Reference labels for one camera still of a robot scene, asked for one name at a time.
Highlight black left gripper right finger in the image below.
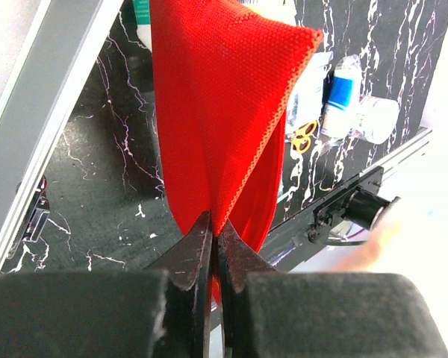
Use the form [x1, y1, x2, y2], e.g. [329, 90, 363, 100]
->
[217, 224, 448, 357]

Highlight grey metal medicine case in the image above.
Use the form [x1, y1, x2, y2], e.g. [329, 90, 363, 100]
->
[0, 1, 122, 271]

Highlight clear tape roll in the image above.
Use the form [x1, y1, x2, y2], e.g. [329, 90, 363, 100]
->
[351, 95, 399, 145]

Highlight orange handled scissors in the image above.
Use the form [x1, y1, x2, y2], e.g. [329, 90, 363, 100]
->
[290, 121, 318, 154]

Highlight red first aid kit pouch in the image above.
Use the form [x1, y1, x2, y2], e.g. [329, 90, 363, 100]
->
[149, 0, 324, 316]

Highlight white pill bottle teal label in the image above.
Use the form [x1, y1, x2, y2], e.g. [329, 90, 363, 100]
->
[133, 0, 152, 51]

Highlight blue white bandage roll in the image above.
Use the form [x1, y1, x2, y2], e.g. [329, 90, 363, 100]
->
[321, 54, 362, 139]

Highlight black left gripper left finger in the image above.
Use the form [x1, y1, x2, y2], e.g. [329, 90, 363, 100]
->
[0, 212, 213, 357]

